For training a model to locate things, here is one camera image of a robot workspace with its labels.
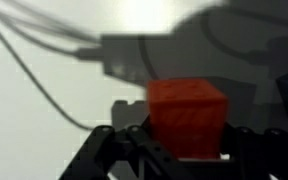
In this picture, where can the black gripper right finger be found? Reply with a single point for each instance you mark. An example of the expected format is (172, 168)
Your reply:
(252, 156)

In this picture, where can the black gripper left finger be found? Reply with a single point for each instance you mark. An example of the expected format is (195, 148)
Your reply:
(105, 146)

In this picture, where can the orange block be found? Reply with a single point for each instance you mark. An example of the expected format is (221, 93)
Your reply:
(187, 116)

